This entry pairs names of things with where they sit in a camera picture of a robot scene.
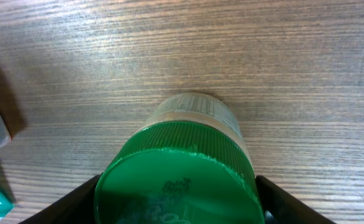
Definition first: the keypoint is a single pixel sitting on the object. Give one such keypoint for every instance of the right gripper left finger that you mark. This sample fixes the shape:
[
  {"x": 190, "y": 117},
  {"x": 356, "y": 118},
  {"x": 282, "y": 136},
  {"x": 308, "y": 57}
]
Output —
[{"x": 74, "y": 208}]

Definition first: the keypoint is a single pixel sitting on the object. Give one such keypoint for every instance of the green lid jar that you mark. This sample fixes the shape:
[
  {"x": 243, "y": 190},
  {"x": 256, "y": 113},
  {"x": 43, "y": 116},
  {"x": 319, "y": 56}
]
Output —
[{"x": 188, "y": 163}]

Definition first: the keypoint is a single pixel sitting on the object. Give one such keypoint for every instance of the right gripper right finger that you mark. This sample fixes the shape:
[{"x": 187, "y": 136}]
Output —
[{"x": 281, "y": 207}]

